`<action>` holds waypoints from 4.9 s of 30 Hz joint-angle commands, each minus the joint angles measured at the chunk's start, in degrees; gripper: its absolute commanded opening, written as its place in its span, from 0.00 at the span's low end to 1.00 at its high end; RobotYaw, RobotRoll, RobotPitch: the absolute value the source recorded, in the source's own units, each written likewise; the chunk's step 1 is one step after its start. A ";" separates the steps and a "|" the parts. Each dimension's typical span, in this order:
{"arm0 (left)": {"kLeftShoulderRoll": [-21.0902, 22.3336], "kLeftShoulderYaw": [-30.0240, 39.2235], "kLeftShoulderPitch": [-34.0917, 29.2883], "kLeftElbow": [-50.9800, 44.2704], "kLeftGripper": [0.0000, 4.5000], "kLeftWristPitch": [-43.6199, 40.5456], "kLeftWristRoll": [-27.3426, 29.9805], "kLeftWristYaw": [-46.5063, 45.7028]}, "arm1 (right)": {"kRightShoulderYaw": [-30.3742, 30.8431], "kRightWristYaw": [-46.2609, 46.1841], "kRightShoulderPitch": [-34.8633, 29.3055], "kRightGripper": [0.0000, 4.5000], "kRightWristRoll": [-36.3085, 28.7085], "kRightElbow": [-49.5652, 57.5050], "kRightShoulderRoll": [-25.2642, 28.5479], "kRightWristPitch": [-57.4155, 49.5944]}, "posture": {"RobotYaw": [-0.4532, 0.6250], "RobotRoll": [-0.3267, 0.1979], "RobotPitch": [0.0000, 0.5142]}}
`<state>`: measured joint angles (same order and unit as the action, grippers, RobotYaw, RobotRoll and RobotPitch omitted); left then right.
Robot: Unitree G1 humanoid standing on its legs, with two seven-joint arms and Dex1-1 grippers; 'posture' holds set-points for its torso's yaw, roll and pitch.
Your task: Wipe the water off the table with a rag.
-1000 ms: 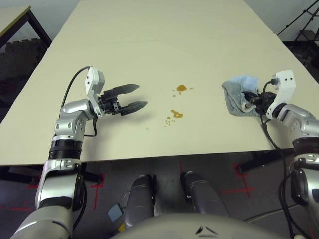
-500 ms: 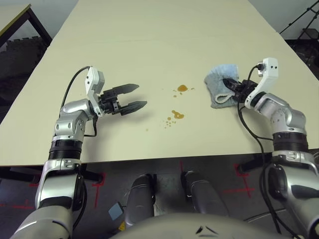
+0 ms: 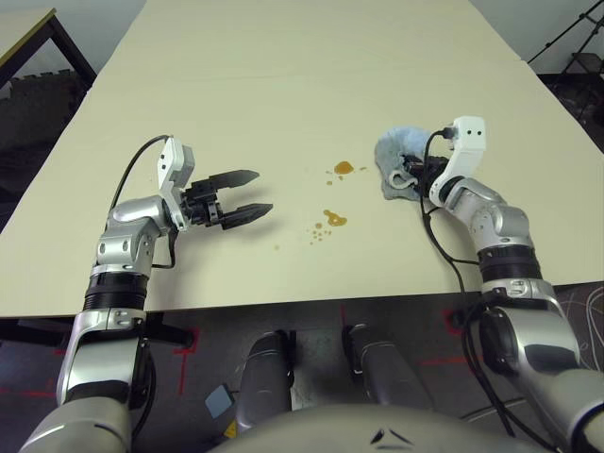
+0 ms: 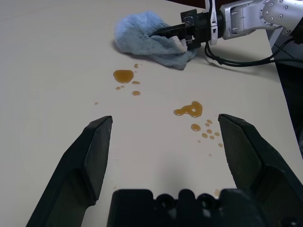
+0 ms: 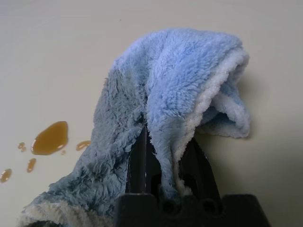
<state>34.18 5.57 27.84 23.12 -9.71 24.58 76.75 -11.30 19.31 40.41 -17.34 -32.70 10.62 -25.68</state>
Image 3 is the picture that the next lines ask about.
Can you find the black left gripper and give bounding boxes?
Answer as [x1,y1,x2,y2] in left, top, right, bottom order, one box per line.
[180,169,275,231]

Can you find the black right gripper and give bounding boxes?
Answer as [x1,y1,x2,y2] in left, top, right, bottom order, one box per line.
[400,152,450,195]

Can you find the light blue rag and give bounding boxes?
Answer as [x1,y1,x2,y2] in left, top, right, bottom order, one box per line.
[374,123,433,202]

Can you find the black table foot bar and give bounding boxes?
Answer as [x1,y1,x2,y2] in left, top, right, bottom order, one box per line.
[0,313,195,346]

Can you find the grey left robot leg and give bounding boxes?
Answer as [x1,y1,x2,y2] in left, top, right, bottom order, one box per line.
[233,328,296,433]

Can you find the grey robot leg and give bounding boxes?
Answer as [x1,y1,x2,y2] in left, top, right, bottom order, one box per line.
[341,322,436,412]
[233,328,296,433]

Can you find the black tripod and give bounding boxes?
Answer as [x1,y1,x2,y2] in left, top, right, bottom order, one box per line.
[527,8,604,77]

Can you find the blue-grey square floor pad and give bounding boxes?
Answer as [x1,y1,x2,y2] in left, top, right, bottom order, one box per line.
[203,383,236,419]

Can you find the grey right robot leg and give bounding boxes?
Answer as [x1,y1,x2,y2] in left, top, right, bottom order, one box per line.
[341,322,436,412]

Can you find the dark foam puzzle floor mat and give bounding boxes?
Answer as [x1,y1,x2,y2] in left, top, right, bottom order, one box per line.
[0,70,90,204]

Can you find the grey robot torso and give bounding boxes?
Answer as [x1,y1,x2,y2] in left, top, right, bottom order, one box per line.
[202,402,554,453]

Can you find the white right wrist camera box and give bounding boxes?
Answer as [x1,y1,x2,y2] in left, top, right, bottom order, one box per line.
[428,115,488,209]

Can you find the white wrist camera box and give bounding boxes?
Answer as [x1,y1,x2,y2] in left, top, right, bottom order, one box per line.
[157,135,196,232]
[428,115,488,209]

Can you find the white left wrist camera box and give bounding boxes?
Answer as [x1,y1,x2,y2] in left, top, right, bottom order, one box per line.
[157,135,196,232]

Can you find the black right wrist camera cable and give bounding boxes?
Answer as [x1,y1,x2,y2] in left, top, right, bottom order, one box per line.
[418,126,523,440]

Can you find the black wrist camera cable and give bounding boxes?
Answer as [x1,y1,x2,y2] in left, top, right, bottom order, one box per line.
[418,126,523,440]
[111,134,177,271]

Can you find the black left wrist camera cable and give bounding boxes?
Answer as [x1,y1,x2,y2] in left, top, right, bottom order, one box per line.
[111,134,177,271]

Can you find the white floor cables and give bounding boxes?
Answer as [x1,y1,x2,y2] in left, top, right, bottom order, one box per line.
[558,284,604,375]

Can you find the side table with black frame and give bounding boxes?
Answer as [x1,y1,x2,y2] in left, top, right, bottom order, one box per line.
[0,7,98,92]

